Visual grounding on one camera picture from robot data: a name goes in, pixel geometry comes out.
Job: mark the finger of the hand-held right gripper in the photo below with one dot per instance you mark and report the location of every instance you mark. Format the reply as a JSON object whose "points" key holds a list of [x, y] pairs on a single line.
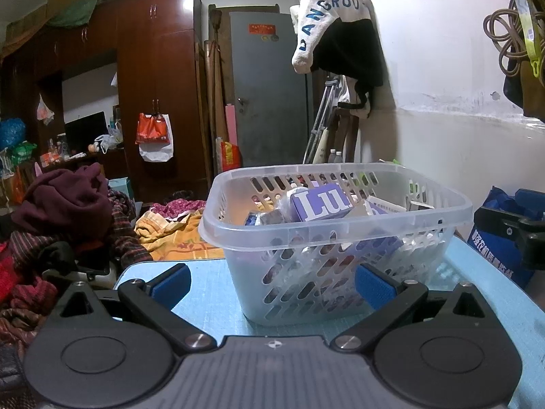
{"points": [[532, 204], [494, 226]]}

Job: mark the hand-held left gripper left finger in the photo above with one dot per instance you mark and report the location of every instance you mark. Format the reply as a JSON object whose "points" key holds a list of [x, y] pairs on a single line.
{"points": [[172, 283]]}

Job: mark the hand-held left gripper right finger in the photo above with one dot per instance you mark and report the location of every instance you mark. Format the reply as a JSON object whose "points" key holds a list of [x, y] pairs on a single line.
{"points": [[374, 283]]}

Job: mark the white plastic basket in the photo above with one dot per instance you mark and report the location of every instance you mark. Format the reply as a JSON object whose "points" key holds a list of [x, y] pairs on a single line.
{"points": [[255, 272]]}

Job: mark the blue fabric bag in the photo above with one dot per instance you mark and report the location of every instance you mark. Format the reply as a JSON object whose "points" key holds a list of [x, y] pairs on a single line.
{"points": [[494, 260]]}

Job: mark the yellow orange blanket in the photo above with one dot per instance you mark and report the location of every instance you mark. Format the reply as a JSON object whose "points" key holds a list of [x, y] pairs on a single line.
{"points": [[179, 238]]}

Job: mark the pink floral cloth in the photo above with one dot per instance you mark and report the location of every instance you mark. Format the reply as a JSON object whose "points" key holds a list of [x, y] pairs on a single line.
{"points": [[179, 208]]}

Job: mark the small white box in bag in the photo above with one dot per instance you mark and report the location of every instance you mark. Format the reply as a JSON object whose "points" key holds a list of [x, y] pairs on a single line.
{"points": [[385, 205]]}

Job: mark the blue Lu box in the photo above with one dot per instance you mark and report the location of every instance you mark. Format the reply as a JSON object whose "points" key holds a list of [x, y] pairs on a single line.
{"points": [[321, 202]]}

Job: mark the teal box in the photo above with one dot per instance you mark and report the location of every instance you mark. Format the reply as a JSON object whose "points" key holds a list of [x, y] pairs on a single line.
{"points": [[120, 187]]}

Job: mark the olive hanging bag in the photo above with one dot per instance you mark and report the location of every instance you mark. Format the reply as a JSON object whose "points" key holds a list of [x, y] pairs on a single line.
{"points": [[534, 93]]}

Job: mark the maroon cloth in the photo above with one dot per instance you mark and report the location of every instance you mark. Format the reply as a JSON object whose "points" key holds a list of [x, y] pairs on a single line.
{"points": [[64, 204]]}

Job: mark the red packet by door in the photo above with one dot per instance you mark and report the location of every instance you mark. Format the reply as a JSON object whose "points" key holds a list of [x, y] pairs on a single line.
{"points": [[230, 155]]}

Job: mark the pile of striped clothes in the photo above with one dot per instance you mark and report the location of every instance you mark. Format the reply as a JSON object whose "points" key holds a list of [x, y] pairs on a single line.
{"points": [[30, 289]]}

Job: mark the orange white plastic bag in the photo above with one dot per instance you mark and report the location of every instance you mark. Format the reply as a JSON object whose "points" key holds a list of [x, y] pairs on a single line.
{"points": [[155, 136]]}

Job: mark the white plastic bag on desk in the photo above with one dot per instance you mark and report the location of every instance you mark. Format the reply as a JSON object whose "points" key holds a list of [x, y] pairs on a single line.
{"points": [[108, 142]]}

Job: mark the metal crutches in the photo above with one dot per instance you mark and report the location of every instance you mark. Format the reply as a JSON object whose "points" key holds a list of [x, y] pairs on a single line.
{"points": [[321, 123]]}

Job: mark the pink roll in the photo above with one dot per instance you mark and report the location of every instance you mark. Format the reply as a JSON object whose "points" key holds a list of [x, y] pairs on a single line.
{"points": [[232, 123]]}

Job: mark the black monitor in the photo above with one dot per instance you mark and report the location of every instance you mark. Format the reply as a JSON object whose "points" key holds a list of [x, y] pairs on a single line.
{"points": [[85, 132]]}

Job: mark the wooden boards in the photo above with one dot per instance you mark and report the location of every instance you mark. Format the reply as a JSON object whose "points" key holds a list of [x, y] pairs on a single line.
{"points": [[215, 93]]}

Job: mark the green plastic bag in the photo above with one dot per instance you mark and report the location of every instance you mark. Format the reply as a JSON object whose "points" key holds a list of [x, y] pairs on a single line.
{"points": [[23, 153]]}

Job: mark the brown wooden wardrobe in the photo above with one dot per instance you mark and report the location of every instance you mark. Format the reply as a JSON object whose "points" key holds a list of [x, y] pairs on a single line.
{"points": [[162, 72]]}

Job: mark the grey metal door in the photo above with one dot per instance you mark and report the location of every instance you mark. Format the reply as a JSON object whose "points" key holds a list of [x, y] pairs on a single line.
{"points": [[272, 93]]}

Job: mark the white pink plastic bag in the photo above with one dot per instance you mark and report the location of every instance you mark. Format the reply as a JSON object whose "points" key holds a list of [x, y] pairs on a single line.
{"points": [[44, 110]]}

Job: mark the blue plastic bag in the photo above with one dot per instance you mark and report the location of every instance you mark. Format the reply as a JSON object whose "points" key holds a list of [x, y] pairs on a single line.
{"points": [[12, 134]]}

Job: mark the black hanging garment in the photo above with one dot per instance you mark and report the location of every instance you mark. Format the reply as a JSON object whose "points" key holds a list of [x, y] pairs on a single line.
{"points": [[349, 51]]}

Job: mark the white hoodie with blue letters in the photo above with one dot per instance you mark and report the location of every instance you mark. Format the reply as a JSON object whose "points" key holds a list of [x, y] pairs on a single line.
{"points": [[328, 0]]}

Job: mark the green cloth on wardrobe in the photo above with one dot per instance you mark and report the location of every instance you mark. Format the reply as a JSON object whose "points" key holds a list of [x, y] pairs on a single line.
{"points": [[81, 8]]}

